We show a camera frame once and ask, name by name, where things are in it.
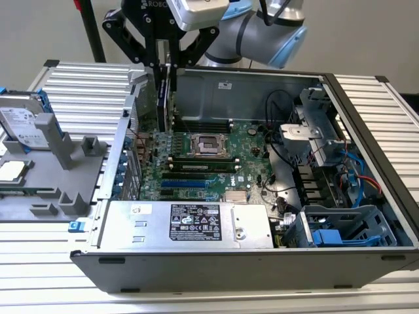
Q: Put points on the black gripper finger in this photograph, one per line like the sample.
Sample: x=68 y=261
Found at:
x=199 y=42
x=121 y=32

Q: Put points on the green Nvidia graphics card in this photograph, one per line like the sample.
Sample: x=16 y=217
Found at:
x=163 y=98

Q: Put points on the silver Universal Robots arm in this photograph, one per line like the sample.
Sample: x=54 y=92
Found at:
x=255 y=36

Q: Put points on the black pole with red tape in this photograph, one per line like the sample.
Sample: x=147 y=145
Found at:
x=91 y=32

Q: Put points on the black table corner cap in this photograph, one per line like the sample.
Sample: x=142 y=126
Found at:
x=51 y=63
x=381 y=79

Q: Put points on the black RAM slot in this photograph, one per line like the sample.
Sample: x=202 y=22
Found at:
x=206 y=129
x=203 y=159
x=206 y=122

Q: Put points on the CPU socket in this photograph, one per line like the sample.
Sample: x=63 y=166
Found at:
x=207 y=144

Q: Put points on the green Dell motherboard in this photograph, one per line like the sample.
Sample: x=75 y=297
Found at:
x=242 y=144

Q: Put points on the RAM stick with white label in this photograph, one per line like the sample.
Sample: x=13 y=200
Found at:
x=196 y=167

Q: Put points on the grey metal drive cage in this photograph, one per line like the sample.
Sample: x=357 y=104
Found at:
x=314 y=108

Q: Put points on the long black expansion slot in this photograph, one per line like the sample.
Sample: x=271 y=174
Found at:
x=183 y=176

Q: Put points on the hard disk in blue carrier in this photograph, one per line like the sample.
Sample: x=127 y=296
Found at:
x=19 y=127

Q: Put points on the blue expansion slot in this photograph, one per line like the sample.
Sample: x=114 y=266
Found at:
x=183 y=184

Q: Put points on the short black expansion slot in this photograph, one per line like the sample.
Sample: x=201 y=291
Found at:
x=170 y=192

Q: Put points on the copper finned heat sink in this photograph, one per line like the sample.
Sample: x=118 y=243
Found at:
x=235 y=197

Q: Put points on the grey plastic parts rack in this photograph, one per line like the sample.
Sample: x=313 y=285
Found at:
x=42 y=175

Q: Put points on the silver CPU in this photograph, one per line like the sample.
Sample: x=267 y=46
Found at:
x=11 y=170

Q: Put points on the green RAM stick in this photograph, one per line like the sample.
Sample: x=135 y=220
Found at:
x=26 y=189

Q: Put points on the small blue plastic clip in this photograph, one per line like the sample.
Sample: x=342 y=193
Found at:
x=77 y=226

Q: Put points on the silver power supply unit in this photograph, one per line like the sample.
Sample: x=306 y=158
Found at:
x=124 y=235

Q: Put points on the black open PC case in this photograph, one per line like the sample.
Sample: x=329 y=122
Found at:
x=229 y=271

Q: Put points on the blue plastic carrier latch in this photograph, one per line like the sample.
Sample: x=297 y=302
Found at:
x=327 y=237

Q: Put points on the grey plastic disk bay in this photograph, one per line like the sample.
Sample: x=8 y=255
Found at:
x=360 y=216

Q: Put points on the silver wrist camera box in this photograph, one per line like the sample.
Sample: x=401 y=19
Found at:
x=199 y=14

